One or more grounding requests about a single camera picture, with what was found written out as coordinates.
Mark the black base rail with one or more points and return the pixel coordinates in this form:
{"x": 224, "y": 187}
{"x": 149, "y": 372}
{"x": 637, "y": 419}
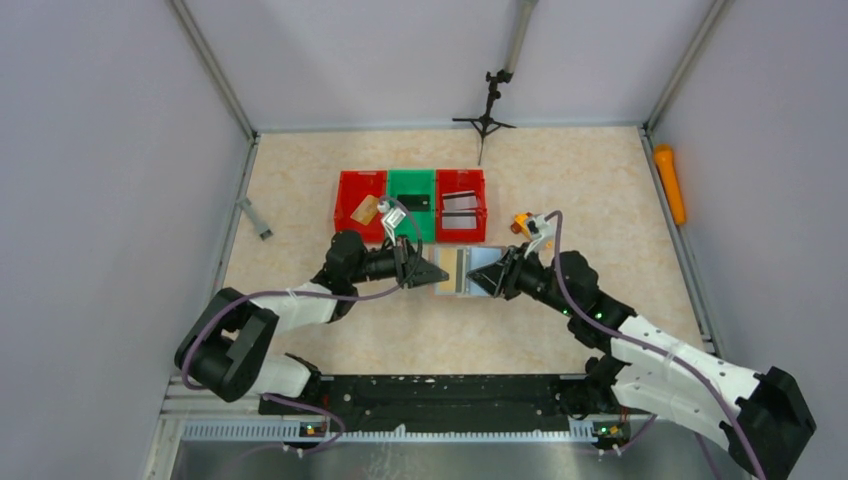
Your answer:
{"x": 570, "y": 394}

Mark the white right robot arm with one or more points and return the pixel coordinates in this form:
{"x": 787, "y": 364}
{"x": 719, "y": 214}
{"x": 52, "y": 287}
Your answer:
{"x": 761, "y": 420}

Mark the card with black stripe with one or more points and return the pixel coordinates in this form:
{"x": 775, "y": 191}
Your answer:
{"x": 459, "y": 201}

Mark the red plastic bin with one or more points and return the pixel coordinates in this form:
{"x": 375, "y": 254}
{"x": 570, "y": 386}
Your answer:
{"x": 454, "y": 180}
{"x": 357, "y": 197}

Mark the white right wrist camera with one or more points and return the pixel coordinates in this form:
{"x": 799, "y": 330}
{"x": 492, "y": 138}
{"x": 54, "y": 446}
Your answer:
{"x": 542, "y": 233}

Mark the yellow toy brick car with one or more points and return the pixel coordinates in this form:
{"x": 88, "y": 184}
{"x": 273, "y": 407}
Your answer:
{"x": 518, "y": 226}

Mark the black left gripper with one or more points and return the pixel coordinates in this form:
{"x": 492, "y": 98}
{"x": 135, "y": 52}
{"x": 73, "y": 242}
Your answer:
{"x": 406, "y": 260}

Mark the black camera tripod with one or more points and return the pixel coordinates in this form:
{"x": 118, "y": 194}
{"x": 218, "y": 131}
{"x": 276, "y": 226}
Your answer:
{"x": 485, "y": 124}

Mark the grey small tool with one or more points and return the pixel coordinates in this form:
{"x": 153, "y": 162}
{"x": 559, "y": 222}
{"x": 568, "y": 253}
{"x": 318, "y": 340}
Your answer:
{"x": 261, "y": 227}

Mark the white card in bin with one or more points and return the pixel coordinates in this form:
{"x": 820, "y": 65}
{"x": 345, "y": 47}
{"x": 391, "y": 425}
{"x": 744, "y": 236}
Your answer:
{"x": 458, "y": 221}

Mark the gold card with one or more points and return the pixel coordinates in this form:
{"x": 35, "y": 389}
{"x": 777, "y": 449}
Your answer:
{"x": 366, "y": 210}

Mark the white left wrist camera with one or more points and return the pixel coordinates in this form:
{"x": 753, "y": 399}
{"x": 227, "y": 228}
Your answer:
{"x": 391, "y": 218}

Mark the left red plastic bin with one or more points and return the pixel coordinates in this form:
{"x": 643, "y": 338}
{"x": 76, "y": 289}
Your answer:
{"x": 357, "y": 197}

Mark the orange flashlight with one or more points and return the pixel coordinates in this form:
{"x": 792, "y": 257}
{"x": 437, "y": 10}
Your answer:
{"x": 664, "y": 160}

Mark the black card in green bin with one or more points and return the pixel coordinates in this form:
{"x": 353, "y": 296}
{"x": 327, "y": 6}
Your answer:
{"x": 416, "y": 202}

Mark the right red plastic bin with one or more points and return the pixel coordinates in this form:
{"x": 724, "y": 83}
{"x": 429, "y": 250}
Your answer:
{"x": 454, "y": 180}

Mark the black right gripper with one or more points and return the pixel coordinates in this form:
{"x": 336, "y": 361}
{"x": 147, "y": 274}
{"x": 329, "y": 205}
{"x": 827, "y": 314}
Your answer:
{"x": 507, "y": 270}

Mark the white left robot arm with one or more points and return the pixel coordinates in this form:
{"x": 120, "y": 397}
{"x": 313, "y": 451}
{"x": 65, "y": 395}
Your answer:
{"x": 226, "y": 350}

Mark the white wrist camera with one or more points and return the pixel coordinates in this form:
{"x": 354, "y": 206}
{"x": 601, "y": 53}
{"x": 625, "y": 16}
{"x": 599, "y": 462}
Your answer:
{"x": 391, "y": 218}
{"x": 542, "y": 233}

